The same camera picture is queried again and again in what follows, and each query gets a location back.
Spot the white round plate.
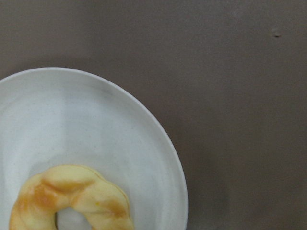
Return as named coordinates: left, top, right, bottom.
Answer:
left=0, top=68, right=188, bottom=230

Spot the yellow glazed donut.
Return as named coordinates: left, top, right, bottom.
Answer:
left=9, top=165, right=134, bottom=230

